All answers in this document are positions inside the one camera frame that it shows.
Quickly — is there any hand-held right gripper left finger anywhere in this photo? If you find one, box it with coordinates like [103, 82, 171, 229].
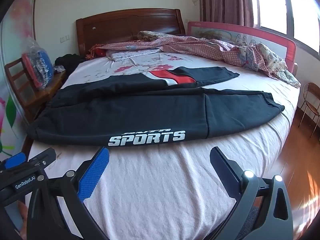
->
[26, 147, 110, 240]

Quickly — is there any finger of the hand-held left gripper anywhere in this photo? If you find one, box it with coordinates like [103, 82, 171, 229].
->
[27, 147, 57, 171]
[0, 152, 27, 170]

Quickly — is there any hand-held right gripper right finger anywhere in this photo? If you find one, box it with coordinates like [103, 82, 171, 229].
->
[209, 146, 294, 240]

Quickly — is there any black sports sweatshirt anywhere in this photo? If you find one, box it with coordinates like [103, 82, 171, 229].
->
[27, 66, 285, 147]

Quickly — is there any bed with floral white sheet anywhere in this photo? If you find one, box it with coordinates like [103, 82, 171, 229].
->
[25, 47, 301, 240]

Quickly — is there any wooden chair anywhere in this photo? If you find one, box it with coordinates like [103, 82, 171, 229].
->
[4, 57, 67, 121]

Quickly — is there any plastic bag of clothes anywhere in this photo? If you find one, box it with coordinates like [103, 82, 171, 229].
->
[21, 37, 54, 89]

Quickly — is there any black clothes pile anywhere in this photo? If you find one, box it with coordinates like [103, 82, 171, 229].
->
[55, 54, 86, 67]

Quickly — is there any flower print wardrobe door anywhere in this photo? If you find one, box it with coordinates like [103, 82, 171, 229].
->
[0, 0, 38, 161]

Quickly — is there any wicker chair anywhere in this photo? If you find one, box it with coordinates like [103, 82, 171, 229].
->
[299, 82, 320, 131]

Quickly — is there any pink checkered quilt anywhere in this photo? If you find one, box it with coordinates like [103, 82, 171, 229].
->
[86, 31, 301, 88]

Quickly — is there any pale patterned pillow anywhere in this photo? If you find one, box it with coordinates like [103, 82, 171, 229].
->
[107, 49, 160, 61]

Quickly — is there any brown wooden headboard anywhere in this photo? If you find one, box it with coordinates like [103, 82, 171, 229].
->
[76, 9, 186, 56]

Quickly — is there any maroon curtain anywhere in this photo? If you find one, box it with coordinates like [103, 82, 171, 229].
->
[199, 0, 254, 29]

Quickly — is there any window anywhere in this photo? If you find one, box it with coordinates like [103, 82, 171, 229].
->
[249, 0, 320, 62]

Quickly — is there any pink bed guard rail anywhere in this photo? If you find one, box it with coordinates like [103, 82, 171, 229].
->
[187, 21, 297, 76]

